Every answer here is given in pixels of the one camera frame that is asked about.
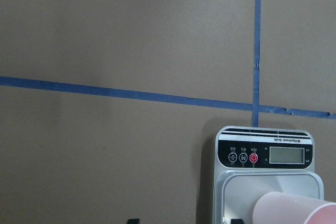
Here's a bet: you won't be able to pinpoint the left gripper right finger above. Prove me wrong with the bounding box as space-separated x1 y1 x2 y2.
230 219 243 224

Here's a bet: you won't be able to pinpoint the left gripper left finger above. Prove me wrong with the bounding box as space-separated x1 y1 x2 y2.
127 218 139 224

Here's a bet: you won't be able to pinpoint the pink paper cup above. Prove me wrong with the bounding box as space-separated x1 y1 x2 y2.
252 192 335 224

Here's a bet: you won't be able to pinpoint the silver electronic kitchen scale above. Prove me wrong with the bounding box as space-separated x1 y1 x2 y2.
211 126 324 223

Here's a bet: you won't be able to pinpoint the blue tape grid lines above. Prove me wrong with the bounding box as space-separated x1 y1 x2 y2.
1 0 335 127

